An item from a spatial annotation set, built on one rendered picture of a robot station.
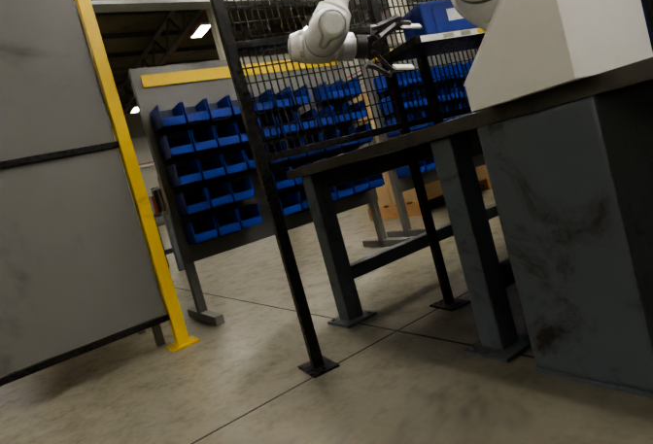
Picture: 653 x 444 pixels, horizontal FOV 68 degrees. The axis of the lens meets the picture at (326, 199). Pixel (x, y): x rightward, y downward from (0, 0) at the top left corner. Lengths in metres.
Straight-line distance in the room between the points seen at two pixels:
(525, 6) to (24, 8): 2.22
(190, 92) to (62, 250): 1.18
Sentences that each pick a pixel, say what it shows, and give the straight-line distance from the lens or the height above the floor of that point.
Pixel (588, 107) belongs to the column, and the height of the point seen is 0.64.
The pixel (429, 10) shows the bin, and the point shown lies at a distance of 1.95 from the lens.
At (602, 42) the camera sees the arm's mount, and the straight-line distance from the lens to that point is 1.21.
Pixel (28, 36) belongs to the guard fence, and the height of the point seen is 1.60.
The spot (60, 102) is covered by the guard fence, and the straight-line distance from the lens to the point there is 2.61.
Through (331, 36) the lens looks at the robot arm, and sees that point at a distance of 1.37.
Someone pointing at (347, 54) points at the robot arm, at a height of 0.99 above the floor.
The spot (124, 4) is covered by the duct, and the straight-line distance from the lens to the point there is 11.20.
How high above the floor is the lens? 0.65
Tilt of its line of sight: 3 degrees down
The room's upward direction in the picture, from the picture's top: 15 degrees counter-clockwise
